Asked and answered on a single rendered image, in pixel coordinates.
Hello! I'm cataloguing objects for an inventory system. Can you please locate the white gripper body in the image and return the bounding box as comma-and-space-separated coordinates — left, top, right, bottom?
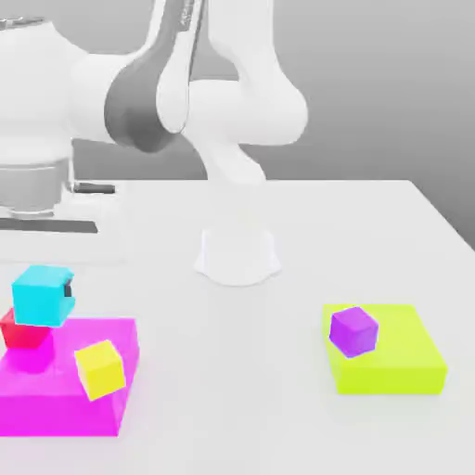
0, 212, 128, 265

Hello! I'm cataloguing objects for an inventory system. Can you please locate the small cyan cube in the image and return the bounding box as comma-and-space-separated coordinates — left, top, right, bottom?
11, 264, 77, 328

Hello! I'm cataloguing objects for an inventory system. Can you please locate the small red cube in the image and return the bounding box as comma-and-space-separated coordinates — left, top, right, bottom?
0, 307, 56, 351

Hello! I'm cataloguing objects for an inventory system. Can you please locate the small yellow cube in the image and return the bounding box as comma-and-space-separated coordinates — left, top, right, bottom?
73, 339, 127, 403

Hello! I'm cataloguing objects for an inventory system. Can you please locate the small purple cube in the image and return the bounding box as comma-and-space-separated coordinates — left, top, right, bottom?
328, 305, 380, 360

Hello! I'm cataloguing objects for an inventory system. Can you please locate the large magenta box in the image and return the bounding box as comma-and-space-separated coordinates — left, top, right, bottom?
0, 316, 141, 439

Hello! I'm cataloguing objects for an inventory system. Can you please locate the large lime box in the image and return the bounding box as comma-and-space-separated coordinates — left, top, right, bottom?
321, 303, 449, 395

